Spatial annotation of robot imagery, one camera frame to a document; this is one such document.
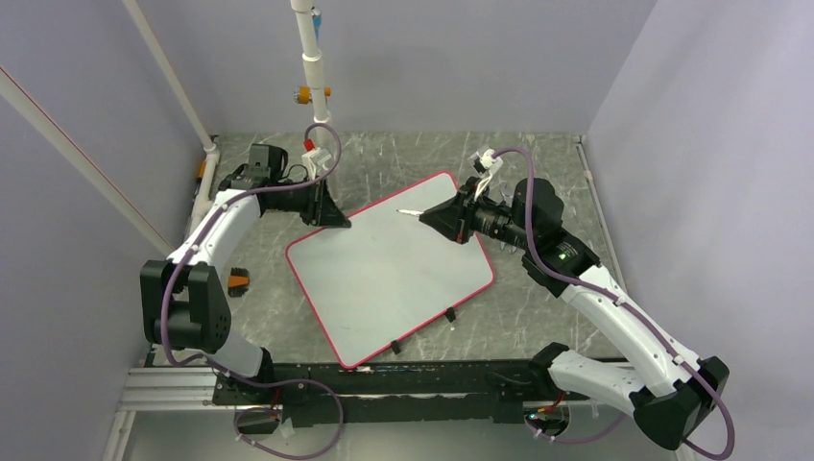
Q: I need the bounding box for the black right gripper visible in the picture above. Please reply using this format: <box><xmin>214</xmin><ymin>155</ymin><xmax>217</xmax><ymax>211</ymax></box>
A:
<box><xmin>420</xmin><ymin>177</ymin><xmax>536</xmax><ymax>251</ymax></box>

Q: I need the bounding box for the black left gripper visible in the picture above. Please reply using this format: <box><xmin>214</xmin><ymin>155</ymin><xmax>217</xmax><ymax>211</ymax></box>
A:
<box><xmin>270</xmin><ymin>176</ymin><xmax>351</xmax><ymax>229</ymax></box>

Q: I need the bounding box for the black whiteboard marker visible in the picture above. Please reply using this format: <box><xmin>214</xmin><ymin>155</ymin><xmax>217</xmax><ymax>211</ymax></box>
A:
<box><xmin>397</xmin><ymin>208</ymin><xmax>423</xmax><ymax>218</ymax></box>

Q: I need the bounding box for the red framed whiteboard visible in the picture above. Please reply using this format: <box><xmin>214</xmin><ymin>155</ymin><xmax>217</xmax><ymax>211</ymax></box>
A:
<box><xmin>285</xmin><ymin>171</ymin><xmax>495</xmax><ymax>369</ymax></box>

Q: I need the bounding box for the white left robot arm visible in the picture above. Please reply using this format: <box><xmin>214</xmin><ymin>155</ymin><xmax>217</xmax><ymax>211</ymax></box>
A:
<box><xmin>139</xmin><ymin>139</ymin><xmax>351</xmax><ymax>403</ymax></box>

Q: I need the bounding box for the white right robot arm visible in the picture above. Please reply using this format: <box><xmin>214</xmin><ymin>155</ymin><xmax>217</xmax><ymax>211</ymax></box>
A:
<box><xmin>418</xmin><ymin>177</ymin><xmax>730</xmax><ymax>450</ymax></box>

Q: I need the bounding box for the black whiteboard clip right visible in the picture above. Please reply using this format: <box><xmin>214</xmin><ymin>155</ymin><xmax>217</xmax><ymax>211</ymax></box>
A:
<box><xmin>444</xmin><ymin>307</ymin><xmax>456</xmax><ymax>323</ymax></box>

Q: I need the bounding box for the silver combination wrench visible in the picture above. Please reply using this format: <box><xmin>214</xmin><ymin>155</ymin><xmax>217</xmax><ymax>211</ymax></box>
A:
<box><xmin>499</xmin><ymin>182</ymin><xmax>517</xmax><ymax>255</ymax></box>

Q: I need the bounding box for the orange black small tool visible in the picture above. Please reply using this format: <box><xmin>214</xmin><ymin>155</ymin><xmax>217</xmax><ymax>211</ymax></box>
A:
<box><xmin>227</xmin><ymin>267</ymin><xmax>251</xmax><ymax>298</ymax></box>

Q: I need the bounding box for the orange pipe clamp knob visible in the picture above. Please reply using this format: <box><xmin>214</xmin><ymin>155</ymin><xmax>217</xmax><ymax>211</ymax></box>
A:
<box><xmin>293</xmin><ymin>85</ymin><xmax>332</xmax><ymax>105</ymax></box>

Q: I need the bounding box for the white slanted corner pipe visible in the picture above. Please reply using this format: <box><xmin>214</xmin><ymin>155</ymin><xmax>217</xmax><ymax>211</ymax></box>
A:
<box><xmin>122</xmin><ymin>0</ymin><xmax>221</xmax><ymax>231</ymax></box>

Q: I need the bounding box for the white vertical pvc pipe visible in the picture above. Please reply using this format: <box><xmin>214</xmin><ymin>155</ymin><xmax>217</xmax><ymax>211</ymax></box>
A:
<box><xmin>290</xmin><ymin>0</ymin><xmax>332</xmax><ymax>125</ymax></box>

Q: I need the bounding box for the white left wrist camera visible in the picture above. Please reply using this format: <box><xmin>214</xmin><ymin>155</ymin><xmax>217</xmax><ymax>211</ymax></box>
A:
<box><xmin>301</xmin><ymin>138</ymin><xmax>333</xmax><ymax>181</ymax></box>

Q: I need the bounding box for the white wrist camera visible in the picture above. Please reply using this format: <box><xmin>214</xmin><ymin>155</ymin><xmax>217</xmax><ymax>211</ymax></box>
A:
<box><xmin>469</xmin><ymin>145</ymin><xmax>503</xmax><ymax>200</ymax></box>
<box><xmin>301</xmin><ymin>138</ymin><xmax>333</xmax><ymax>181</ymax></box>

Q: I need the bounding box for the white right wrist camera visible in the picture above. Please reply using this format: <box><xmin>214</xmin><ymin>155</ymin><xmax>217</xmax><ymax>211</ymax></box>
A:
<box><xmin>469</xmin><ymin>145</ymin><xmax>503</xmax><ymax>200</ymax></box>

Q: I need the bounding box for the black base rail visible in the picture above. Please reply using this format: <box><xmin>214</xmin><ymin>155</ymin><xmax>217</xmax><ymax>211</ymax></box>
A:
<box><xmin>211</xmin><ymin>359</ymin><xmax>562</xmax><ymax>428</ymax></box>

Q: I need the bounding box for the white red wall trim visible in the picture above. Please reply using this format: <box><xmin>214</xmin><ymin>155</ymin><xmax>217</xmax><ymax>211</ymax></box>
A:
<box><xmin>1</xmin><ymin>67</ymin><xmax>173</xmax><ymax>255</ymax></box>

